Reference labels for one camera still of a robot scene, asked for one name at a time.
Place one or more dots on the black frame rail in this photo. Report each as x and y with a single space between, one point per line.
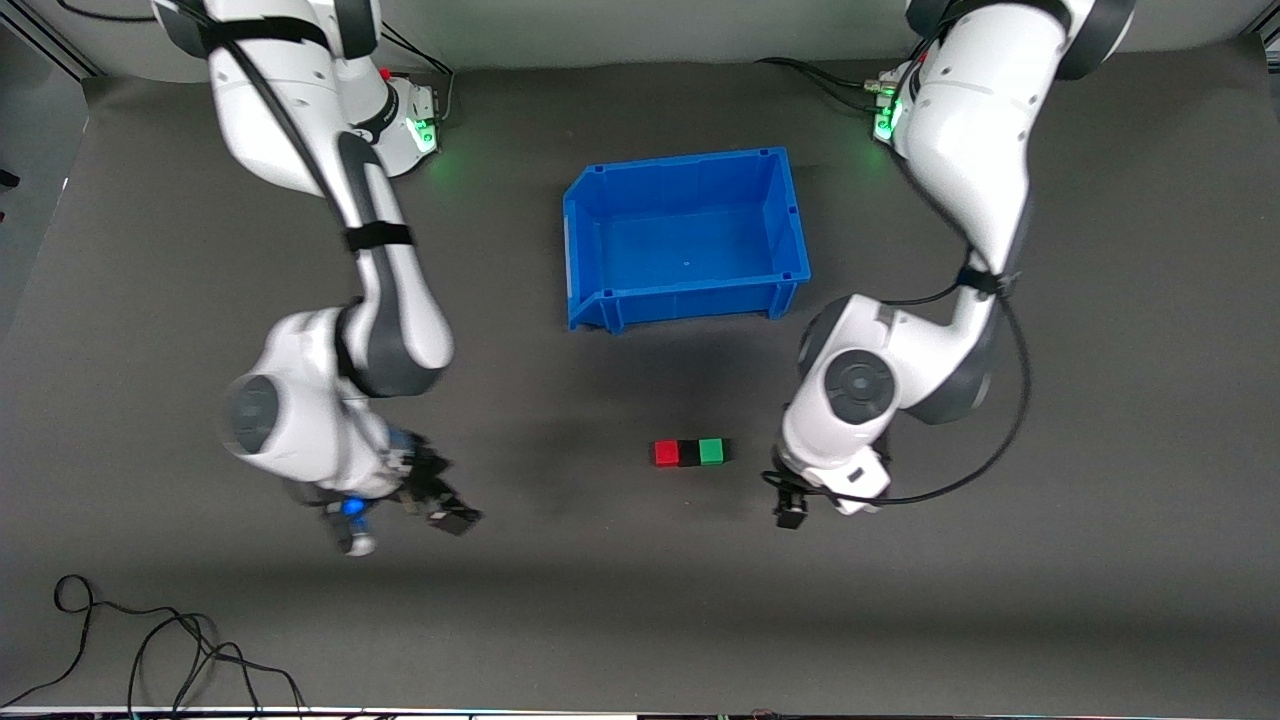
50 40

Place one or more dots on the small black cube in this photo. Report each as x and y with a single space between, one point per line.
689 453

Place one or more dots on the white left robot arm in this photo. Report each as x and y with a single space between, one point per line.
960 150

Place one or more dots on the small red cube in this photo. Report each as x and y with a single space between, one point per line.
666 453

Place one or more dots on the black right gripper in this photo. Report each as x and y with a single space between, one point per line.
428 482

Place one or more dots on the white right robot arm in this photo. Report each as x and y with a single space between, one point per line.
310 380

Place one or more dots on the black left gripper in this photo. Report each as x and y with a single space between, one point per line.
789 507

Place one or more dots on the dark gray table mat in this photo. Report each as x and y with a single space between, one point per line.
640 600

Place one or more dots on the blue plastic storage bin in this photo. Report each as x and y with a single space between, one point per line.
690 250

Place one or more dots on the small green cube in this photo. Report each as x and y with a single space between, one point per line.
711 452

